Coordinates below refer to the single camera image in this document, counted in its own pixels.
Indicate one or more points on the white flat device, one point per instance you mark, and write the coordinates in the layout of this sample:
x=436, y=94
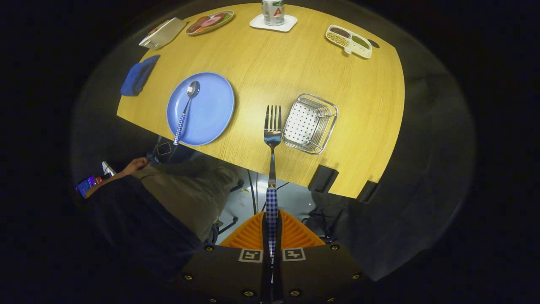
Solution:
x=108, y=168

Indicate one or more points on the grey oval food plate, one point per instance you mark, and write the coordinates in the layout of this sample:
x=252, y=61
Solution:
x=203, y=32

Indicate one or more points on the blue folded cloth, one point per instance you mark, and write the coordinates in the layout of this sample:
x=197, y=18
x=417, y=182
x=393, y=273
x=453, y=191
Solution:
x=137, y=78

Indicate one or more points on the pink ham slice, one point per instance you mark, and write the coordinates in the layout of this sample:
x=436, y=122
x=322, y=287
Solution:
x=211, y=21

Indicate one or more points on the white bottle with green label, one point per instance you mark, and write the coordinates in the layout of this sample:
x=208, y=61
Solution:
x=273, y=14

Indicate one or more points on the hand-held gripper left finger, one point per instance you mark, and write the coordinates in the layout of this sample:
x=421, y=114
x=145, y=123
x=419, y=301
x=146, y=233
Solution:
x=228, y=274

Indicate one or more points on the person's dark shirt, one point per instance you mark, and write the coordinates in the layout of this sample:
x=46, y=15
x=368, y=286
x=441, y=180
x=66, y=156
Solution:
x=139, y=228

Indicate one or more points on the white toaster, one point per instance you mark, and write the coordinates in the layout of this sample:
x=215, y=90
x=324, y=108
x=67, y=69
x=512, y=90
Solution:
x=164, y=33

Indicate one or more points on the black case with yellow outline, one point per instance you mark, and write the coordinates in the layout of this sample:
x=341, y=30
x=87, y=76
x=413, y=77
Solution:
x=162, y=150

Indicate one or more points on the black table clamp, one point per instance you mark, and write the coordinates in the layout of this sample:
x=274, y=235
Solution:
x=368, y=192
x=322, y=178

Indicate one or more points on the phone with lit screen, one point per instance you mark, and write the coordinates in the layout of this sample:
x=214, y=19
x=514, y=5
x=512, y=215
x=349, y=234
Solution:
x=86, y=185

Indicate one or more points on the green lettuce leaf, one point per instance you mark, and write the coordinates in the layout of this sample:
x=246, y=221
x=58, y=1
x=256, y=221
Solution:
x=226, y=17

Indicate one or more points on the white divided snack tray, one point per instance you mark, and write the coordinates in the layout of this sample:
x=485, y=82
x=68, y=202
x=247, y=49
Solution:
x=349, y=44

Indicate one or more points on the dark round table grommet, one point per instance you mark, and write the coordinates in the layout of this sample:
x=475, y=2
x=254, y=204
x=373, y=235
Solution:
x=373, y=43

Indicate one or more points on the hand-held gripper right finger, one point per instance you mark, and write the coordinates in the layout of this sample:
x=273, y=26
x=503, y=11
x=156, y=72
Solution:
x=320, y=274

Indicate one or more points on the white square coaster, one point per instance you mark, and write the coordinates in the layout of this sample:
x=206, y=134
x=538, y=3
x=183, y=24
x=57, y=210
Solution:
x=257, y=23

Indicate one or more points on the brown meat slice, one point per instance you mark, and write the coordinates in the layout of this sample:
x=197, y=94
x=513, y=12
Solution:
x=195, y=26

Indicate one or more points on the blue round plate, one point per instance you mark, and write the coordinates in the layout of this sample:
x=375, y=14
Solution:
x=211, y=109

